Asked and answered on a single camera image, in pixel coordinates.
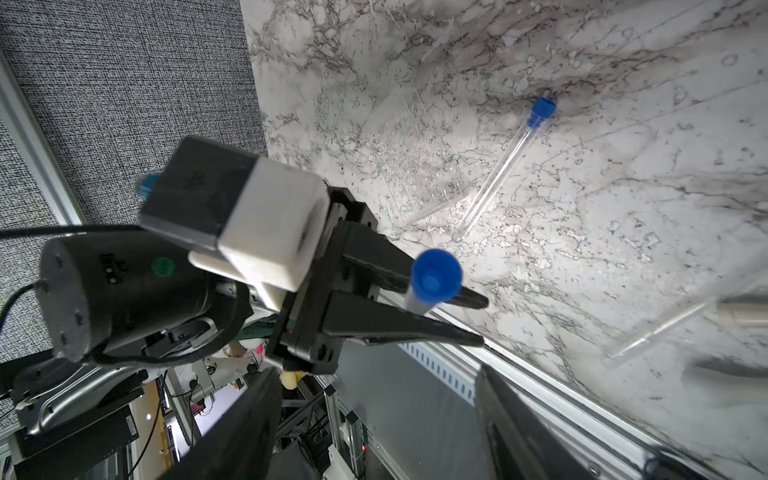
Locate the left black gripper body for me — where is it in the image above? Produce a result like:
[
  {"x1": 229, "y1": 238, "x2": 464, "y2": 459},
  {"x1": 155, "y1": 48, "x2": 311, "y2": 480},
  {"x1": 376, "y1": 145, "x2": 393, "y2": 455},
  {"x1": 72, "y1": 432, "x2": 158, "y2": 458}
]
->
[{"x1": 265, "y1": 187, "x2": 378, "y2": 374}]

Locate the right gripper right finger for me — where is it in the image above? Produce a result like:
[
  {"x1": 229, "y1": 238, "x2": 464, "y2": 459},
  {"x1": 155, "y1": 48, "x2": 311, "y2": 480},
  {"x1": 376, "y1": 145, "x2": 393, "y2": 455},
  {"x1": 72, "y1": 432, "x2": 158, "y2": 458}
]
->
[{"x1": 474, "y1": 365, "x2": 593, "y2": 479}]

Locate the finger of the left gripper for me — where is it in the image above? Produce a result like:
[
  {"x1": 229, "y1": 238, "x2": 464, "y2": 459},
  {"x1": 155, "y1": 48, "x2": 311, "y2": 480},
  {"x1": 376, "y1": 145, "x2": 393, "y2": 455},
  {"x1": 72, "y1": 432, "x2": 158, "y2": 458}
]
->
[
  {"x1": 341, "y1": 221, "x2": 489, "y2": 310},
  {"x1": 321, "y1": 292, "x2": 484, "y2": 347}
]

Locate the aluminium front rail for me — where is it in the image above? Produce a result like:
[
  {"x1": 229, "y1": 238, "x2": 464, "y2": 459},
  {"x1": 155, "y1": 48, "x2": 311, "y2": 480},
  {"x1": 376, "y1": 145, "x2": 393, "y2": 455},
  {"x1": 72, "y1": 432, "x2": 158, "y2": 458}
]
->
[{"x1": 323, "y1": 305, "x2": 745, "y2": 480}]

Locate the blue-capped test tube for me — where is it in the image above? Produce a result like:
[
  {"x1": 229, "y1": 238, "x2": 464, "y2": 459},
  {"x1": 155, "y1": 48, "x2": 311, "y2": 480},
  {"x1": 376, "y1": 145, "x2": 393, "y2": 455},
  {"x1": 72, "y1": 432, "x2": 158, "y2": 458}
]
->
[
  {"x1": 404, "y1": 249, "x2": 463, "y2": 315},
  {"x1": 452, "y1": 97, "x2": 557, "y2": 242}
]

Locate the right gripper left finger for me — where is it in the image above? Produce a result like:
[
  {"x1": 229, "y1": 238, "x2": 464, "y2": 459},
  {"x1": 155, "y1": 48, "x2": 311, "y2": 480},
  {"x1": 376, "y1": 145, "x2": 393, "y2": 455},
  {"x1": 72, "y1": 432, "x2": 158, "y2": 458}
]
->
[{"x1": 162, "y1": 368, "x2": 282, "y2": 479}]

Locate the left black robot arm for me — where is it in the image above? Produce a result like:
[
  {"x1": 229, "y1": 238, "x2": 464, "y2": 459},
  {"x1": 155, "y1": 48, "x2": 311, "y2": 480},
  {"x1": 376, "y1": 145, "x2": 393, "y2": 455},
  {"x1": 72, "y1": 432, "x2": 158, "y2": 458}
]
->
[{"x1": 1, "y1": 188, "x2": 482, "y2": 479}]

